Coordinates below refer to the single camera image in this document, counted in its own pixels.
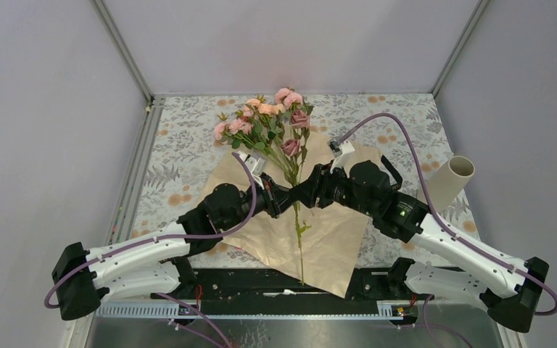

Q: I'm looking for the floral patterned table mat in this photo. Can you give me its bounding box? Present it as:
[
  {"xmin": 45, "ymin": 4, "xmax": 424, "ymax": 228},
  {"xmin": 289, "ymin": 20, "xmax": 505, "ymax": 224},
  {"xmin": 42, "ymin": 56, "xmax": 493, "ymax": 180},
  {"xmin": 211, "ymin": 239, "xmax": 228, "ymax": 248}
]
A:
[{"xmin": 136, "ymin": 94, "xmax": 490, "ymax": 270}]

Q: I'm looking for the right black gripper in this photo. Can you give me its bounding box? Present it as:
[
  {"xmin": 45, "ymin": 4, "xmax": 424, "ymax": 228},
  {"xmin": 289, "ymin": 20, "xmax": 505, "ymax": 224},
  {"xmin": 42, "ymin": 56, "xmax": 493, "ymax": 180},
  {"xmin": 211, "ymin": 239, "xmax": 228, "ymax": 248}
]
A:
[{"xmin": 288, "ymin": 159, "xmax": 376, "ymax": 218}]

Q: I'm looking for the peach paper flower bouquet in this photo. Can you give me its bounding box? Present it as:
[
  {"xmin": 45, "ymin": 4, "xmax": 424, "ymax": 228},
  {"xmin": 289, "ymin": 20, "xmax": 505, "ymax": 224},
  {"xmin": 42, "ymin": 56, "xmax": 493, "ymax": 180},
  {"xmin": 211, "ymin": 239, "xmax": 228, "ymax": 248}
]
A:
[{"xmin": 199, "ymin": 131, "xmax": 383, "ymax": 298}]

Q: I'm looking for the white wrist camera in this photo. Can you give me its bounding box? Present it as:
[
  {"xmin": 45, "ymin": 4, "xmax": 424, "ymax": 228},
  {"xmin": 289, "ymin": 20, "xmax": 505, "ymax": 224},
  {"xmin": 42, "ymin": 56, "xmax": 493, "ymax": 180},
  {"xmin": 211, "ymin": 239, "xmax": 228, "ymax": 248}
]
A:
[
  {"xmin": 327, "ymin": 138, "xmax": 355, "ymax": 173},
  {"xmin": 236, "ymin": 151, "xmax": 267, "ymax": 187}
]

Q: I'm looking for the peach orange rose stem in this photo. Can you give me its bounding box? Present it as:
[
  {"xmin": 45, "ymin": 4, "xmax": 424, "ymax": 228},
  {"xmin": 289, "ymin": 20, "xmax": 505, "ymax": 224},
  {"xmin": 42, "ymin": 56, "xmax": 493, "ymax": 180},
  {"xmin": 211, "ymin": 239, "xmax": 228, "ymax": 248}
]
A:
[{"xmin": 236, "ymin": 95, "xmax": 291, "ymax": 178}]

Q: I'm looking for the light pink rose stem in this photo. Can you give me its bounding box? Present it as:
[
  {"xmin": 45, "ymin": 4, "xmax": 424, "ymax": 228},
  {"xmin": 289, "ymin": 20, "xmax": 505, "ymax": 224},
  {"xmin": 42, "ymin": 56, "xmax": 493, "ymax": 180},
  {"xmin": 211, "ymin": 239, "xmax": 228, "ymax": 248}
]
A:
[{"xmin": 215, "ymin": 113, "xmax": 297, "ymax": 178}]

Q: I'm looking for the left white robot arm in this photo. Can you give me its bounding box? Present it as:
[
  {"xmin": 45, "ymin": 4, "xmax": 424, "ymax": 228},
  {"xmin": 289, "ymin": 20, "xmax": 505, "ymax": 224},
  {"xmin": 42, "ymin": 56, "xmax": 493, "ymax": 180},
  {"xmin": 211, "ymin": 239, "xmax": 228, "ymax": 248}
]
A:
[{"xmin": 44, "ymin": 174, "xmax": 292, "ymax": 320}]

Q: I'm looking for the dusty mauve rose stem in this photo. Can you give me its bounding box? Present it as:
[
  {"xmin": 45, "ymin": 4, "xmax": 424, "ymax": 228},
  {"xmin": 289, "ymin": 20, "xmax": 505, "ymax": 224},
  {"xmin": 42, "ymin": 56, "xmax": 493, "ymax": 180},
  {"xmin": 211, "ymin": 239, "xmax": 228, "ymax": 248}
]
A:
[{"xmin": 281, "ymin": 110, "xmax": 310, "ymax": 285}]

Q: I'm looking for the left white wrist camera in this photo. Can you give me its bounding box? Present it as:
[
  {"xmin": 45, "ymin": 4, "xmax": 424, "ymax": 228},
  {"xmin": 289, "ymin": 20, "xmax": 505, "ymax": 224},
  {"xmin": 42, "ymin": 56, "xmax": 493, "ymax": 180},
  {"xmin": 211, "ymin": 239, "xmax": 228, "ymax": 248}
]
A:
[{"xmin": 236, "ymin": 151, "xmax": 267, "ymax": 187}]

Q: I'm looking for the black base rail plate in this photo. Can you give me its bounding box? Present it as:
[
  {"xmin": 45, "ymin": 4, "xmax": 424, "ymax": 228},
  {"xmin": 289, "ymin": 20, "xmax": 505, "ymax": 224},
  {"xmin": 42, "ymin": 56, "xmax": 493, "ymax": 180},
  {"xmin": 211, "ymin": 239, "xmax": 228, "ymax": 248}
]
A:
[{"xmin": 166, "ymin": 268, "xmax": 427, "ymax": 317}]

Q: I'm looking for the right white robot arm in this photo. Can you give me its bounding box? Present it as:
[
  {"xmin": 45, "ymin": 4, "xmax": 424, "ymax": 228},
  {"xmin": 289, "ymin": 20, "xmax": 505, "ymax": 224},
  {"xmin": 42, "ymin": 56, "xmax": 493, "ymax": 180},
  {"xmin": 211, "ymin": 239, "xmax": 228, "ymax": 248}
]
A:
[{"xmin": 289, "ymin": 158, "xmax": 549, "ymax": 333}]

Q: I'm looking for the beige cylindrical vase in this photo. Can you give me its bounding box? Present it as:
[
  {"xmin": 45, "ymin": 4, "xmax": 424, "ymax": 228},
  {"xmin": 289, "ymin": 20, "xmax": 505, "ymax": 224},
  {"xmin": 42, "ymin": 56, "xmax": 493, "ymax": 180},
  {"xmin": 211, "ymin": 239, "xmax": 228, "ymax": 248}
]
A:
[{"xmin": 425, "ymin": 156, "xmax": 475, "ymax": 212}]

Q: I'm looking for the large pink rose stem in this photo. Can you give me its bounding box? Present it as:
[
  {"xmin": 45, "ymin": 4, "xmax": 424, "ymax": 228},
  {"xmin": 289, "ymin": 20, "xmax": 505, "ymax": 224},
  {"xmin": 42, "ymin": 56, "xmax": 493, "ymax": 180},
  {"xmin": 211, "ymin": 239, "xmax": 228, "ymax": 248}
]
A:
[{"xmin": 273, "ymin": 88, "xmax": 313, "ymax": 116}]

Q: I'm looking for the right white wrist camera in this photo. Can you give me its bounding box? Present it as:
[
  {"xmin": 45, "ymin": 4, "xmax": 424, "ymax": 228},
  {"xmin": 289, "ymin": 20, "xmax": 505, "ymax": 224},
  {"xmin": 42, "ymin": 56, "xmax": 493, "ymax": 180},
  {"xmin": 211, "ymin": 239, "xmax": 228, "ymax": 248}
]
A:
[{"xmin": 327, "ymin": 138, "xmax": 355, "ymax": 173}]

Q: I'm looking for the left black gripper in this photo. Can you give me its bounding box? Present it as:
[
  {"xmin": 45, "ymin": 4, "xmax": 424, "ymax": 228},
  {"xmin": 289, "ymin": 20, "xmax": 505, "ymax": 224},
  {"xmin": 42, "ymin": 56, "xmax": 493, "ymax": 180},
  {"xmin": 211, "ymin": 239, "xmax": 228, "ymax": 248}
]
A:
[{"xmin": 222, "ymin": 173, "xmax": 298, "ymax": 231}]

